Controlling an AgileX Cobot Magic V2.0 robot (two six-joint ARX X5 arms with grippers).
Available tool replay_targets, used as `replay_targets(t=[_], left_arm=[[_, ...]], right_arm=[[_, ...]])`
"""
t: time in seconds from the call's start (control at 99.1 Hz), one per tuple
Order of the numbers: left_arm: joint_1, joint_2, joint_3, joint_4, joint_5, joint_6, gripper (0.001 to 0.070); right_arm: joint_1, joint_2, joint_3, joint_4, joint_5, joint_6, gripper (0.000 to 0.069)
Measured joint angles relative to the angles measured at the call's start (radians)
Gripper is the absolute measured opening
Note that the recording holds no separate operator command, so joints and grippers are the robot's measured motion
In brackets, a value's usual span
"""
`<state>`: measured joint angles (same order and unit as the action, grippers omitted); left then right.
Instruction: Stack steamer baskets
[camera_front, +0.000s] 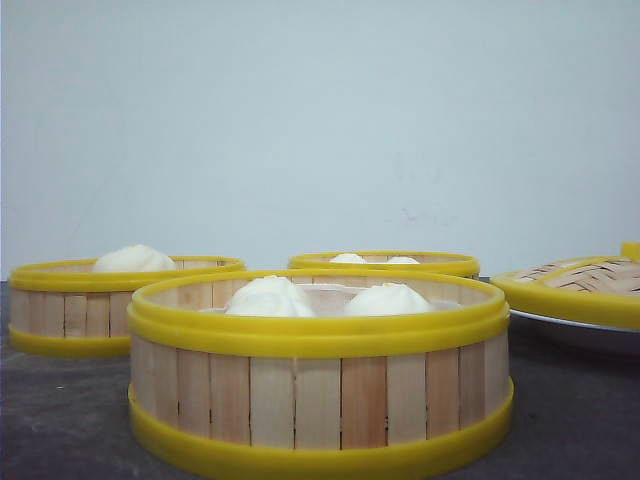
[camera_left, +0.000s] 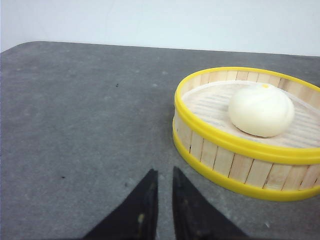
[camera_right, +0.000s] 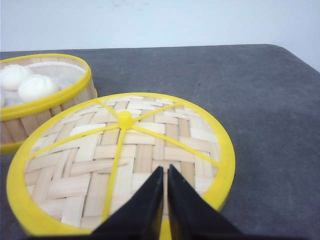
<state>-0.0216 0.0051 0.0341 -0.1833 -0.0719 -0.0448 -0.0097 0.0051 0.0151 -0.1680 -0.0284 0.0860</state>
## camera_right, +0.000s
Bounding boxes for woven bamboo steamer lid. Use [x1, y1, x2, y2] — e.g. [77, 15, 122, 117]
[6, 92, 236, 235]

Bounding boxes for white steamed bun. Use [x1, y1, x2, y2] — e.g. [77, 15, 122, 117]
[18, 74, 60, 102]
[0, 64, 33, 92]

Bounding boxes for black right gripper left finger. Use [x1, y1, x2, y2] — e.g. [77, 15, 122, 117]
[91, 166, 164, 240]

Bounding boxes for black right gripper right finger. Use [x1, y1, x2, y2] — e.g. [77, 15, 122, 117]
[167, 164, 243, 240]

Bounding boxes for bamboo steamer basket two buns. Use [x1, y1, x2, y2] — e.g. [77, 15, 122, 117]
[0, 53, 98, 154]

